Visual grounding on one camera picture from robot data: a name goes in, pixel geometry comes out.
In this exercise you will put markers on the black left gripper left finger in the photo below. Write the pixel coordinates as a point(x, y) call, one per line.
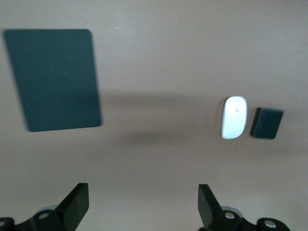
point(72, 209)

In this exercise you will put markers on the black mouse pad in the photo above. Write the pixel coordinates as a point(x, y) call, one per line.
point(55, 79)

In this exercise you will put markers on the white computer mouse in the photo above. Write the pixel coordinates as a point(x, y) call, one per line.
point(234, 118)

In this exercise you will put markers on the black phone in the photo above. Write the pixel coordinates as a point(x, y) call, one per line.
point(265, 124)

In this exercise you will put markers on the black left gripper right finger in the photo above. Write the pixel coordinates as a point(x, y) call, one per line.
point(209, 211)

